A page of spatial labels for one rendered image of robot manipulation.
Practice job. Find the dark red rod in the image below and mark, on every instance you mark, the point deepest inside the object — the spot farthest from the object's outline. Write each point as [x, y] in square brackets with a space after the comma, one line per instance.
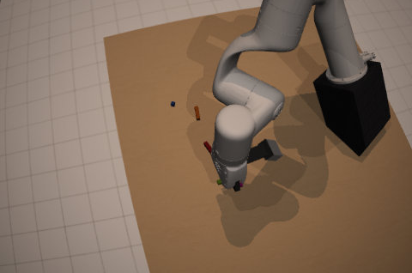
[206, 144]

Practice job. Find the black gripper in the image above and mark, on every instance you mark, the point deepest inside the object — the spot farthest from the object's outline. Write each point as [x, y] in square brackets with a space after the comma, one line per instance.
[230, 176]

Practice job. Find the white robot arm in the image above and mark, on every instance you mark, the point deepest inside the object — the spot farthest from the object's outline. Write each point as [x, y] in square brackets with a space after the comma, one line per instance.
[250, 103]

